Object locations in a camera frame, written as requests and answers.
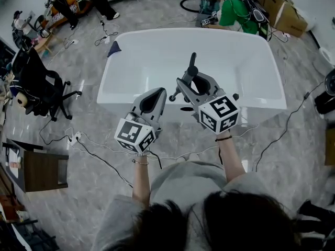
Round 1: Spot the small wooden coffee table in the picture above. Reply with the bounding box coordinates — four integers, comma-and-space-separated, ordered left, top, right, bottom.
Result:
33, 31, 59, 56

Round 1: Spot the grey shower hose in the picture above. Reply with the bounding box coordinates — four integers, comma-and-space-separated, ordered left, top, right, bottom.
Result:
169, 86, 184, 102

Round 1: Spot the dark cloth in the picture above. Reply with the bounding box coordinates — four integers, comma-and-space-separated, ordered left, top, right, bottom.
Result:
106, 40, 122, 58

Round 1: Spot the person's left forearm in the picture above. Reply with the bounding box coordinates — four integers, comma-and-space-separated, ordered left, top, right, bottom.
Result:
132, 154, 151, 209

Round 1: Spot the cardboard box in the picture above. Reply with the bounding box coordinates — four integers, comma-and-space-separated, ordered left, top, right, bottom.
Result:
273, 3, 309, 38
256, 0, 286, 28
324, 128, 335, 167

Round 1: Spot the black floor fan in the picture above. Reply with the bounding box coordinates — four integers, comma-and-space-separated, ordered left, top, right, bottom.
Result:
313, 68, 335, 116

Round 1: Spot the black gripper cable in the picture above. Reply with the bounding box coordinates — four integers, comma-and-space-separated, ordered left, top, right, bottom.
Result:
149, 150, 163, 169

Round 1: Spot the white bathtub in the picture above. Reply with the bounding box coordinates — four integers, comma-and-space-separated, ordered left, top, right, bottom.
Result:
96, 27, 287, 127

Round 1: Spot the black office chair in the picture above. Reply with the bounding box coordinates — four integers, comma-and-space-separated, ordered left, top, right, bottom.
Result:
12, 47, 82, 122

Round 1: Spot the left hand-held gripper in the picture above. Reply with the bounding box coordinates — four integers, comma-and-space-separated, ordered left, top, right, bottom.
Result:
114, 87, 168, 154

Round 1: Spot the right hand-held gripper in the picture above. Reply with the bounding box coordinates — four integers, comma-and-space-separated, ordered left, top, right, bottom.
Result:
176, 72, 240, 135

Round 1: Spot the black power cable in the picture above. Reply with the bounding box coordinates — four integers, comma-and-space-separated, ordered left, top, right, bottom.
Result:
75, 139, 134, 188
255, 82, 325, 172

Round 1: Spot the dark wooden side table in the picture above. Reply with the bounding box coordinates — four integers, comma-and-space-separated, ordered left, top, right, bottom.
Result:
2, 139, 69, 193

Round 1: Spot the person's right forearm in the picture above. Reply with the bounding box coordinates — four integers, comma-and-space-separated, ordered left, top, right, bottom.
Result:
216, 133, 247, 182

